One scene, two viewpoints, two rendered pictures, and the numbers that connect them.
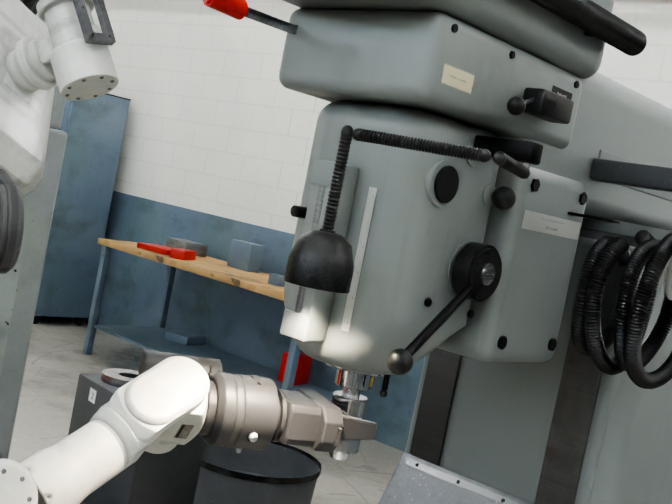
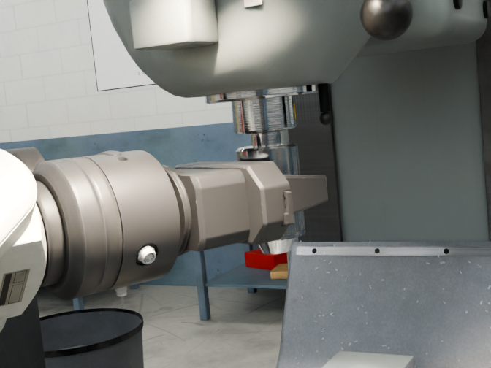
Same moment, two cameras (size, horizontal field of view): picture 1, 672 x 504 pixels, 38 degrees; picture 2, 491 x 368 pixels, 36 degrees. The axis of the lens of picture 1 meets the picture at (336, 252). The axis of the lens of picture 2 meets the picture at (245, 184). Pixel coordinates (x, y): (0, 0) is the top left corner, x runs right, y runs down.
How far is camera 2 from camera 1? 72 cm
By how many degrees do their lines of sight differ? 13
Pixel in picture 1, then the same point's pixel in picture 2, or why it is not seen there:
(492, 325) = not seen: outside the picture
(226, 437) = (99, 271)
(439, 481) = (352, 259)
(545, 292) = not seen: outside the picture
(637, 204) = not seen: outside the picture
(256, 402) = (132, 189)
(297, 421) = (212, 203)
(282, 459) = (101, 323)
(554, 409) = (481, 113)
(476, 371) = (356, 108)
